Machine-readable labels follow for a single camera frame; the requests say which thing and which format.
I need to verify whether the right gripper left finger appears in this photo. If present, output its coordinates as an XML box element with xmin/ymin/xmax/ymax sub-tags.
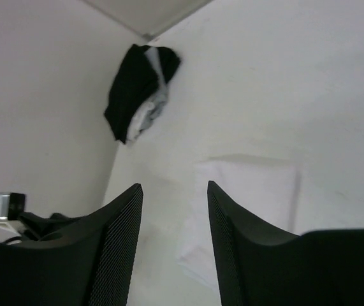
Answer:
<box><xmin>0</xmin><ymin>184</ymin><xmax>143</xmax><ymax>305</ymax></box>

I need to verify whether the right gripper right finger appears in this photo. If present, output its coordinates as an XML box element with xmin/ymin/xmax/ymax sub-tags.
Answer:
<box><xmin>207</xmin><ymin>181</ymin><xmax>364</xmax><ymax>305</ymax></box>

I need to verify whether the folded grey white tank top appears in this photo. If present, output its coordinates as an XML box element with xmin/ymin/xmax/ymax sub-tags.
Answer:
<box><xmin>126</xmin><ymin>47</ymin><xmax>168</xmax><ymax>142</ymax></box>

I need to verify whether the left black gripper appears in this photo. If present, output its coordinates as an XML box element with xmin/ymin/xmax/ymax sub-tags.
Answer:
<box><xmin>4</xmin><ymin>212</ymin><xmax>82</xmax><ymax>244</ymax></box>

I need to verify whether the folded black tank top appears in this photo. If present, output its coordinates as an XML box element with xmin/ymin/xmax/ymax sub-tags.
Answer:
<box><xmin>104</xmin><ymin>44</ymin><xmax>182</xmax><ymax>144</ymax></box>

